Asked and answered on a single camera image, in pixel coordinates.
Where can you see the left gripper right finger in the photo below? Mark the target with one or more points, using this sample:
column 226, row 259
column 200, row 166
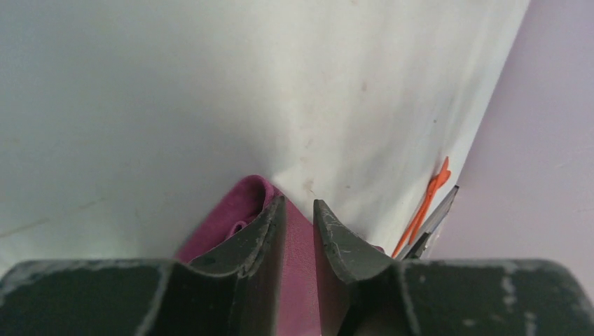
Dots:
column 362, row 291

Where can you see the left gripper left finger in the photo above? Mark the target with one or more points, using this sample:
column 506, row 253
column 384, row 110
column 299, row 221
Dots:
column 231, row 290

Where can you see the magenta cloth napkin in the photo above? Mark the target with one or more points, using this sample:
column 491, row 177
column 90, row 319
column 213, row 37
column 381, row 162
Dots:
column 299, row 310

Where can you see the orange plastic spoon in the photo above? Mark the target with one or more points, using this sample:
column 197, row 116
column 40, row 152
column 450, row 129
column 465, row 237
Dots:
column 436, row 182

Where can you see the orange plastic knife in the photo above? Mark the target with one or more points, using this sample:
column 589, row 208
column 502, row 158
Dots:
column 405, row 236

